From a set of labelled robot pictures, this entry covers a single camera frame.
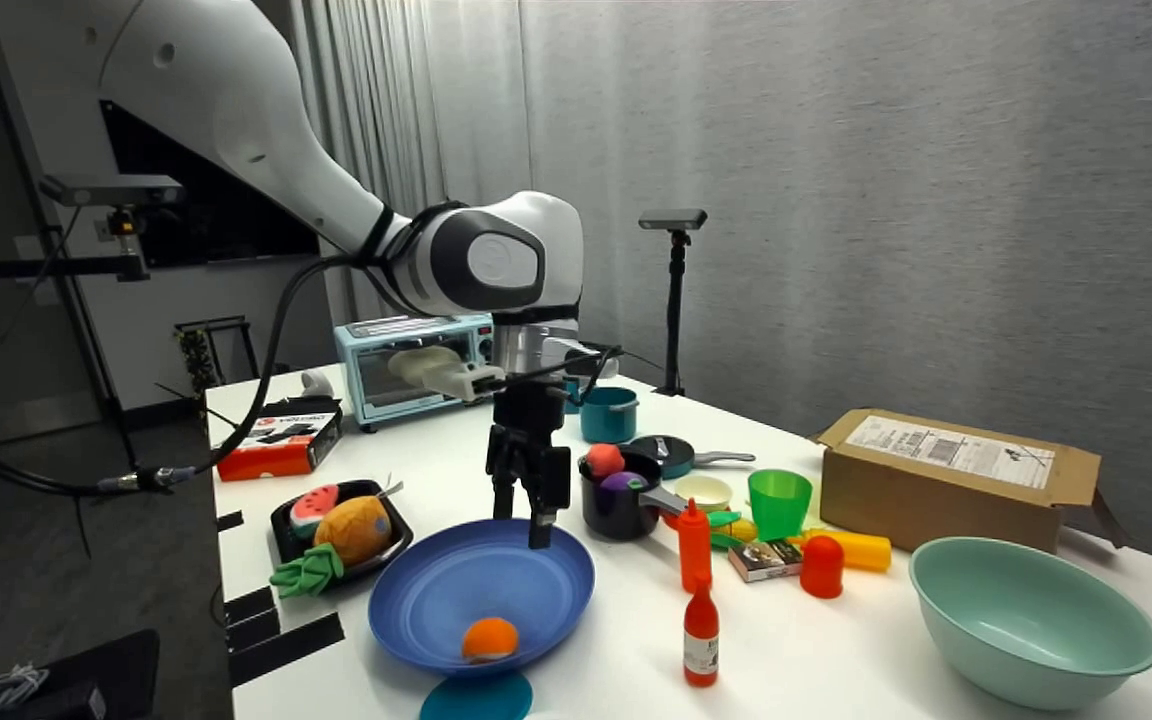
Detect mint green bowl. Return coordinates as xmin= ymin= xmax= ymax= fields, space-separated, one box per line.
xmin=910 ymin=532 xmax=1152 ymax=716

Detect blue round plate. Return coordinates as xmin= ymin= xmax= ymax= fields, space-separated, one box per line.
xmin=366 ymin=514 xmax=602 ymax=681

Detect small printed picture box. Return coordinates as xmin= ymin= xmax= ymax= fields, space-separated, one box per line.
xmin=726 ymin=537 xmax=807 ymax=589

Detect purple eggplant plush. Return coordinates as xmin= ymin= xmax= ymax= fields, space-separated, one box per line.
xmin=595 ymin=467 xmax=652 ymax=504

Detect black bar camera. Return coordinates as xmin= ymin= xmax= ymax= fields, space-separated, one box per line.
xmin=638 ymin=203 xmax=714 ymax=234

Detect teal toy pot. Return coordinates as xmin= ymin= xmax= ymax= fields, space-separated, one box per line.
xmin=578 ymin=382 xmax=646 ymax=447

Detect black rectangular tray plate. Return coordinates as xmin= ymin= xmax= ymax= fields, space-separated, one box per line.
xmin=269 ymin=475 xmax=418 ymax=595

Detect brown cardboard box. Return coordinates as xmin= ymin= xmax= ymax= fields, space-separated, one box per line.
xmin=815 ymin=404 xmax=1127 ymax=552

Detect green toy vegetable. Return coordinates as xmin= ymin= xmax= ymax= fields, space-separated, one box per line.
xmin=704 ymin=504 xmax=746 ymax=552

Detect pale cream small dish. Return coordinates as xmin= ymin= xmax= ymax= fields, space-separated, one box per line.
xmin=674 ymin=470 xmax=736 ymax=510

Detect grey curtain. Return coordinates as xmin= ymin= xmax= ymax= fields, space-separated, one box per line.
xmin=289 ymin=0 xmax=532 ymax=323

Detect black pot grey handle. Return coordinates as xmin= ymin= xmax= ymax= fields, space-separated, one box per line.
xmin=578 ymin=444 xmax=690 ymax=543

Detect small red sauce bottle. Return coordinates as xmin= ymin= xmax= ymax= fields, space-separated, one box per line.
xmin=682 ymin=580 xmax=726 ymax=693

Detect black tape strip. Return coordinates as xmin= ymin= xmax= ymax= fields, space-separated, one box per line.
xmin=228 ymin=612 xmax=350 ymax=693
xmin=226 ymin=604 xmax=289 ymax=657
xmin=222 ymin=585 xmax=281 ymax=624

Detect red flat box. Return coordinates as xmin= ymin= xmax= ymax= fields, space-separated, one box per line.
xmin=213 ymin=404 xmax=346 ymax=482

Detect green plastic cup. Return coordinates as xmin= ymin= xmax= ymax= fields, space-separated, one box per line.
xmin=746 ymin=465 xmax=815 ymax=543

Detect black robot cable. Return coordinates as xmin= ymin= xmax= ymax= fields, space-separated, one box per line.
xmin=0 ymin=249 xmax=393 ymax=498

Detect red strawberry plush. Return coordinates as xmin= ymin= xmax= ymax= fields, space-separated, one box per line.
xmin=582 ymin=438 xmax=630 ymax=482

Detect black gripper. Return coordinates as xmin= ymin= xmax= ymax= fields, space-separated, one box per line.
xmin=484 ymin=371 xmax=578 ymax=552

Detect black metal frame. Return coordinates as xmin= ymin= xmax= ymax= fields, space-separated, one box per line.
xmin=171 ymin=311 xmax=264 ymax=391

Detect small black frying pan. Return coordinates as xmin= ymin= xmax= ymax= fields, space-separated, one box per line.
xmin=630 ymin=431 xmax=761 ymax=478

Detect short red squeeze bottle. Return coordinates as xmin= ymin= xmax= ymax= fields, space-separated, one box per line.
xmin=798 ymin=532 xmax=847 ymax=604

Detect small teal disc plate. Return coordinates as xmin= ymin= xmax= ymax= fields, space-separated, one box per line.
xmin=418 ymin=669 xmax=537 ymax=720

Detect watermelon slice plush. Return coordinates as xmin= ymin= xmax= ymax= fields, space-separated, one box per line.
xmin=286 ymin=478 xmax=346 ymax=541

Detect black tripod stand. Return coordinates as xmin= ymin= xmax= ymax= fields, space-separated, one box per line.
xmin=652 ymin=228 xmax=696 ymax=399

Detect small orange fruit plush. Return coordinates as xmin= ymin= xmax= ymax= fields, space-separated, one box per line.
xmin=457 ymin=612 xmax=526 ymax=669

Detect orange squeeze bottle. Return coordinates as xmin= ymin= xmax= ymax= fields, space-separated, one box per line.
xmin=677 ymin=496 xmax=715 ymax=595

